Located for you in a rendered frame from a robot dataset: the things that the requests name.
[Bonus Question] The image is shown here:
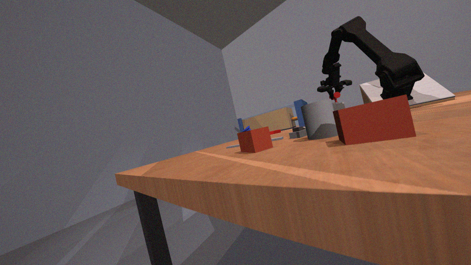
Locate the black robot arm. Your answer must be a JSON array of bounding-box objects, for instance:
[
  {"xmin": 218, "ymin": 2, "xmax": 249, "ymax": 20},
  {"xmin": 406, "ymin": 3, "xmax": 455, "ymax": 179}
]
[{"xmin": 322, "ymin": 16, "xmax": 425, "ymax": 100}]

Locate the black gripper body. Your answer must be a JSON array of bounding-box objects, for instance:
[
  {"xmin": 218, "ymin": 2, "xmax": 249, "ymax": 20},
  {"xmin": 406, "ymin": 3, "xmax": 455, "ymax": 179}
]
[{"xmin": 317, "ymin": 74, "xmax": 352, "ymax": 92}]

